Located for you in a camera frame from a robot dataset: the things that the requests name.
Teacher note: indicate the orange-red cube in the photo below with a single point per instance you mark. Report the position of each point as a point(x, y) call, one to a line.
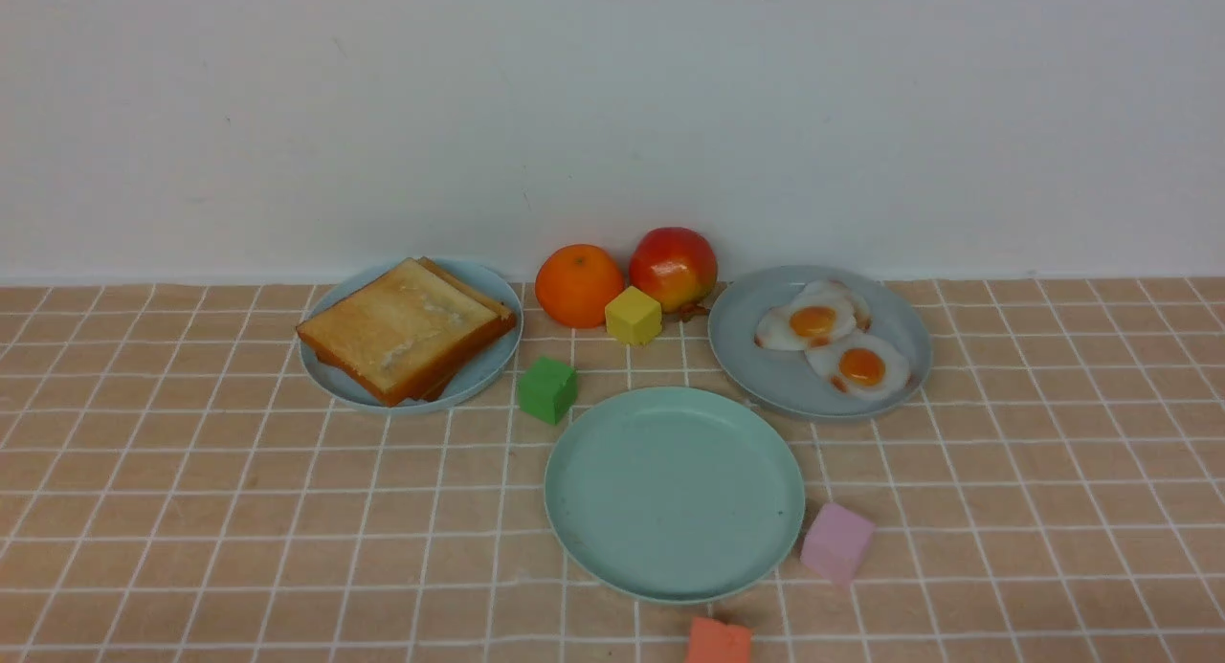
point(713, 641)

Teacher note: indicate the yellow cube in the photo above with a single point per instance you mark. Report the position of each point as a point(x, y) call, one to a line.
point(633, 317)

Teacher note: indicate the orange fruit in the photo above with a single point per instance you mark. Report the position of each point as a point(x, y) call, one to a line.
point(575, 285)

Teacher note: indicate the light blue bread plate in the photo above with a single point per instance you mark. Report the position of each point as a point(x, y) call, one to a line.
point(383, 323)

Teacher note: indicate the teal centre plate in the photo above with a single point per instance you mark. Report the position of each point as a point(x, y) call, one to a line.
point(674, 495)

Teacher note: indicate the upper fried egg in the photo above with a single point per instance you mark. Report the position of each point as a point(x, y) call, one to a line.
point(822, 313)

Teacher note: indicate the fried egg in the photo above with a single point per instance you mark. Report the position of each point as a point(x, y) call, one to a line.
point(822, 313)
point(861, 366)

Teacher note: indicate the red apple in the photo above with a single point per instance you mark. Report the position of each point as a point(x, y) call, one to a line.
point(677, 267)

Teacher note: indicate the grey egg plate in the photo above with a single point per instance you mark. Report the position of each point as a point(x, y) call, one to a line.
point(784, 381)

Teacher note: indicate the pink cube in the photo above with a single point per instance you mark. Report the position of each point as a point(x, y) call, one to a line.
point(836, 543)

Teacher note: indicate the lower fried egg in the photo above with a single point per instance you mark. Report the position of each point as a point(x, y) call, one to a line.
point(861, 366)

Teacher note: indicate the green cube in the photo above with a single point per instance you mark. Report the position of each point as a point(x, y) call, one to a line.
point(547, 390)

